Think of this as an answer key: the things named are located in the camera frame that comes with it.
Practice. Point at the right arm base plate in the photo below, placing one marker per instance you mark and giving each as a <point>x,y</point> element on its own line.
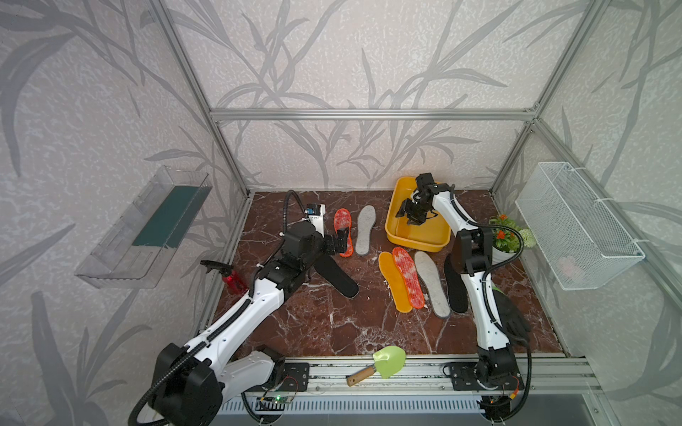
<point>464,377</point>

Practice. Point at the green circuit board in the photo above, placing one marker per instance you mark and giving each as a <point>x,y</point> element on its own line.
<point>275,403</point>

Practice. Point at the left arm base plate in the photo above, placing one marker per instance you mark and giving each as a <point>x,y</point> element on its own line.
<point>287,377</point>

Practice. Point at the near grey insole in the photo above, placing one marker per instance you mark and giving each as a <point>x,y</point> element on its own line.
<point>428,272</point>

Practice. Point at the red insole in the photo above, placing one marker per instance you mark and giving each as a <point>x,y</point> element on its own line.
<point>407,268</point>
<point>343,238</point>

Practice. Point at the left black insole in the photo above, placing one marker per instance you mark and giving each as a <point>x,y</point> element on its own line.
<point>328,268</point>

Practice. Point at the grey insole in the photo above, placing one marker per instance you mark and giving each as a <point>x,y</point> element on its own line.
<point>365,222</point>
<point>428,272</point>

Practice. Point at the white wire basket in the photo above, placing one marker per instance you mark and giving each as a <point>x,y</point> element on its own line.
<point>583,242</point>

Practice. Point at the potted artificial plant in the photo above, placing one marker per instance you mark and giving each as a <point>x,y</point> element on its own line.
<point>507,239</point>

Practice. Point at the black insole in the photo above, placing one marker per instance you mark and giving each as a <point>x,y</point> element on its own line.
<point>328,268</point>
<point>457,292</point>

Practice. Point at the clear plastic wall shelf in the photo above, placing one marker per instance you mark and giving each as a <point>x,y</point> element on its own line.
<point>138,248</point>

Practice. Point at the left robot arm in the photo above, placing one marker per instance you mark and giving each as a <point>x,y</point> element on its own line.
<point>191,382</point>

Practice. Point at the green garden trowel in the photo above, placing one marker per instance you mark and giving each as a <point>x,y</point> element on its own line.
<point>386,362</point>

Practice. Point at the far grey insole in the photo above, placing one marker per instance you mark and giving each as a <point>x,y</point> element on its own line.
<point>365,222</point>

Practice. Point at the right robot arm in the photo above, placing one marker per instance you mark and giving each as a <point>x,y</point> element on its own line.
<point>500,325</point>

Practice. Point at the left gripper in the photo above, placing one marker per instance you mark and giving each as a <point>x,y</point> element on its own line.
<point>340,246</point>

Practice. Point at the right black insole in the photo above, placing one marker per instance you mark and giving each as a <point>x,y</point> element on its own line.
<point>457,292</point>

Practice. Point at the red spray bottle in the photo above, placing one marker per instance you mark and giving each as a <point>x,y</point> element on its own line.
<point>228,275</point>

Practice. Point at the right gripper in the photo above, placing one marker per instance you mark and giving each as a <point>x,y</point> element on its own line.
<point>405,208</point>

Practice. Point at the yellow insole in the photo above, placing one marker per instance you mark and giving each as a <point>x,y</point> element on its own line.
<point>395,282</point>

